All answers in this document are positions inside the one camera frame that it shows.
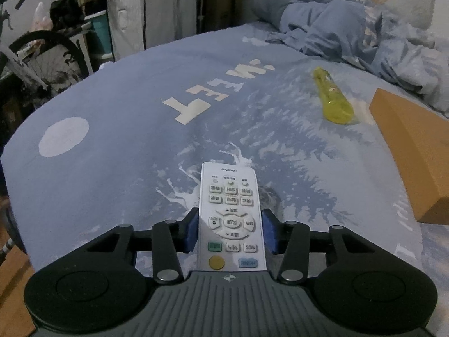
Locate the bicycle wheel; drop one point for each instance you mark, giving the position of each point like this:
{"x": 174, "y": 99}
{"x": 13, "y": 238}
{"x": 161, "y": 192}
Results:
{"x": 47, "y": 62}

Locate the grey blue duvet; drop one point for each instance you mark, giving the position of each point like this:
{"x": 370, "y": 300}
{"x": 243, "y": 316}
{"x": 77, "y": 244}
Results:
{"x": 366, "y": 36}

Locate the teal plastic bin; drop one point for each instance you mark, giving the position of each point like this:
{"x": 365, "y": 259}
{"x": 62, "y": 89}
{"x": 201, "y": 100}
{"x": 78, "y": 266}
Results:
{"x": 99, "y": 38}

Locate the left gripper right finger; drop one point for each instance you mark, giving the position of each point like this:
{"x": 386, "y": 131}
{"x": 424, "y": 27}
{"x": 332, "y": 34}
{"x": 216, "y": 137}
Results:
{"x": 290, "y": 239}

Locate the yellow liquid bottle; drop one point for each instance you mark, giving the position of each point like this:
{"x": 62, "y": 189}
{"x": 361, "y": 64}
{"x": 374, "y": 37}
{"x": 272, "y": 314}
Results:
{"x": 336, "y": 108}

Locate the brown cardboard box lid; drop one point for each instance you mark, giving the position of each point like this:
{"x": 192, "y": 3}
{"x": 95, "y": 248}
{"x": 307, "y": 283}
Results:
{"x": 418, "y": 140}

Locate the white remote control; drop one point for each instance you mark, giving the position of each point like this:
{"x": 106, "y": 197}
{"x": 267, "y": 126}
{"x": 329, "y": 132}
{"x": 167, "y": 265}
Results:
{"x": 230, "y": 236}

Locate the silver grey storage bag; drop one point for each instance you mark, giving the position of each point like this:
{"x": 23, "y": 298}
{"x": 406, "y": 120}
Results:
{"x": 136, "y": 25}

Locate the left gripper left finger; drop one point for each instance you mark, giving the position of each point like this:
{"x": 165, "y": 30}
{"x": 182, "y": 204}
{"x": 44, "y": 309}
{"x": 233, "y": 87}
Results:
{"x": 168, "y": 239}

